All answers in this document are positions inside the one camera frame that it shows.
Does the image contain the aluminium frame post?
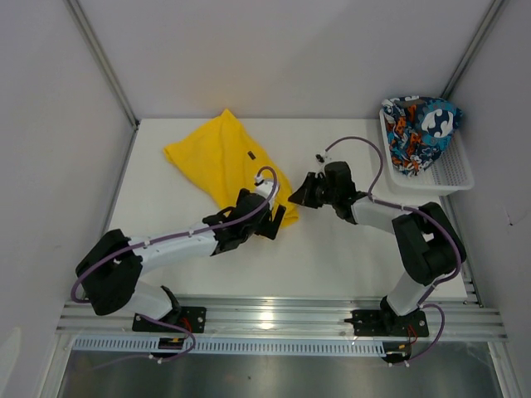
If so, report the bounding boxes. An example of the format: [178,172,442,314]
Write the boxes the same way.
[440,0,509,100]
[63,0,139,129]

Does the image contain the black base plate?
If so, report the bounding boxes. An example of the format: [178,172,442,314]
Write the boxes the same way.
[344,309,429,337]
[132,306,207,333]

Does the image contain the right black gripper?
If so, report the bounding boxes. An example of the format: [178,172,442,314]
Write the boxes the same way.
[289,172,338,209]

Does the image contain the left aluminium frame post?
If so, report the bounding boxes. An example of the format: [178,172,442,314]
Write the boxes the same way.
[63,0,139,129]

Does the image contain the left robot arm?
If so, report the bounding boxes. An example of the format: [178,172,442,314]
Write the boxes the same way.
[71,181,285,332]

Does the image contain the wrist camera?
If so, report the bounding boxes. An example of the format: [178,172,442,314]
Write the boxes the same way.
[315,151,332,164]
[254,175,278,207]

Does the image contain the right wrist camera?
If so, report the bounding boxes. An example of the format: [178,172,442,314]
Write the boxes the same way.
[315,151,332,164]

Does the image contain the yellow shorts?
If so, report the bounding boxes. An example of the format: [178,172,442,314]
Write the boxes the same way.
[163,109,299,227]

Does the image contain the patterned blue orange shorts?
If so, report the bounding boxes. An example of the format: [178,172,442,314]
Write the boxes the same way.
[381,95,464,177]

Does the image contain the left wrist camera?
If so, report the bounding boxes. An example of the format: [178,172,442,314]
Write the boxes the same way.
[254,175,278,207]

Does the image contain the right aluminium frame post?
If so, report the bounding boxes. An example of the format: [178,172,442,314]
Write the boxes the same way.
[440,0,509,100]

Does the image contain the aluminium mounting rail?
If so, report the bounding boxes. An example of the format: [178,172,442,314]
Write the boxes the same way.
[56,296,508,342]

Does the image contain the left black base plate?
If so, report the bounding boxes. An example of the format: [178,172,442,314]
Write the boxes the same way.
[132,306,207,333]

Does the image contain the white slotted cable duct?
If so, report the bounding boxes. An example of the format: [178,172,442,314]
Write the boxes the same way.
[72,335,393,357]

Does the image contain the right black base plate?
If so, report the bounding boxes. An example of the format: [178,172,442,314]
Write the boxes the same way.
[344,309,429,337]

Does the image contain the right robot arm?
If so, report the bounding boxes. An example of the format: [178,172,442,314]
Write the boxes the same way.
[289,162,467,336]

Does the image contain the white plastic basket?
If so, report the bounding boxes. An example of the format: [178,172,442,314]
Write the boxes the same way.
[379,110,475,197]

